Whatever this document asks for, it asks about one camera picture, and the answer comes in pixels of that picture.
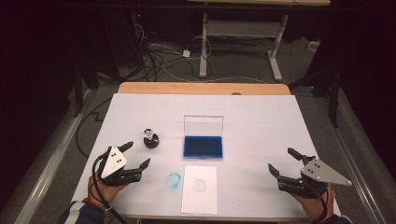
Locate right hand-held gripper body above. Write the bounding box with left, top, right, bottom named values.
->
left=276, top=155, right=353, bottom=200

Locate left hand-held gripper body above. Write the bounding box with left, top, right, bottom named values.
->
left=98, top=146, right=143, bottom=188

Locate black round stamp cap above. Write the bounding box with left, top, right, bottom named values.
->
left=143, top=135, right=161, bottom=149

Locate person's left hand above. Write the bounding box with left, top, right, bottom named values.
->
left=87, top=171, right=129, bottom=209

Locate person's right hand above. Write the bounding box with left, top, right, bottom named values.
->
left=290, top=182, right=336, bottom=224

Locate white table cover sheet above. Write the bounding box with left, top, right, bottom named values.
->
left=70, top=92, right=342, bottom=220

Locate blue ink pad clear case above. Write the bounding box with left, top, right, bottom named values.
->
left=182, top=115, right=225, bottom=161

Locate white paper sheet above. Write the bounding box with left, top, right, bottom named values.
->
left=180, top=164, right=219, bottom=216

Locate black metal stand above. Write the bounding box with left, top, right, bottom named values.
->
left=288, top=60, right=343, bottom=129
left=72, top=60, right=101, bottom=119

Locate wooden table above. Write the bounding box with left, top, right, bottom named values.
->
left=117, top=81, right=302, bottom=224

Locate white power strip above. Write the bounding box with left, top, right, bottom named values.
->
left=306, top=39, right=321, bottom=53

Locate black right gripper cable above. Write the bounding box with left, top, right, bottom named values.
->
left=303, top=179, right=331, bottom=224

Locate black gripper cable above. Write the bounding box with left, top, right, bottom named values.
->
left=91, top=153, right=129, bottom=224
left=303, top=179, right=331, bottom=224

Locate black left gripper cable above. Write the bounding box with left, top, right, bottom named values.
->
left=91, top=153, right=129, bottom=224

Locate aluminium rail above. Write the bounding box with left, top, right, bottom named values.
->
left=12, top=88, right=96, bottom=224
left=312, top=94, right=389, bottom=224

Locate black floor cable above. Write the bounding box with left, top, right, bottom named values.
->
left=75, top=97, right=114, bottom=159

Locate tangle of black cables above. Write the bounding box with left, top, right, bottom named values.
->
left=129, top=12, right=214, bottom=83

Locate white floor cable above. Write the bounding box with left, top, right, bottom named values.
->
left=160, top=63, right=269, bottom=85

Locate white metal-frame desk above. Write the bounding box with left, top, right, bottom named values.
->
left=186, top=0, right=332, bottom=82

